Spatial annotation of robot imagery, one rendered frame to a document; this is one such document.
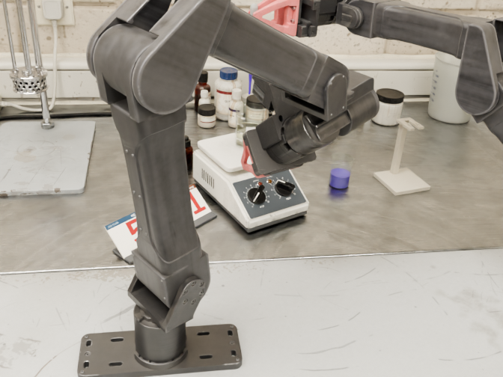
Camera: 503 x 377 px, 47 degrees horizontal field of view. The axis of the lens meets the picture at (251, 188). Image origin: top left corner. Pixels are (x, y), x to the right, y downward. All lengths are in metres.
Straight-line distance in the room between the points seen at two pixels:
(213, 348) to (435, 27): 0.56
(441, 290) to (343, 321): 0.18
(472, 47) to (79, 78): 0.91
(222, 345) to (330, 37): 0.95
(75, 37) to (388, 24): 0.77
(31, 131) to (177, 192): 0.76
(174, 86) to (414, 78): 1.12
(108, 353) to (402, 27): 0.65
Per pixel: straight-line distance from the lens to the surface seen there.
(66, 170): 1.15
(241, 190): 0.98
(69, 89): 1.46
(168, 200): 0.60
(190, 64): 0.53
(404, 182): 1.17
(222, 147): 1.05
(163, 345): 0.72
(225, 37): 0.57
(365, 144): 1.32
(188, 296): 0.67
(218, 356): 0.75
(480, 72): 0.88
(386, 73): 1.55
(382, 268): 0.94
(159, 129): 0.55
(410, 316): 0.87
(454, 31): 0.91
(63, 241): 0.98
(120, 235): 0.93
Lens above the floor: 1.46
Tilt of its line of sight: 31 degrees down
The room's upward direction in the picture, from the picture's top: 4 degrees clockwise
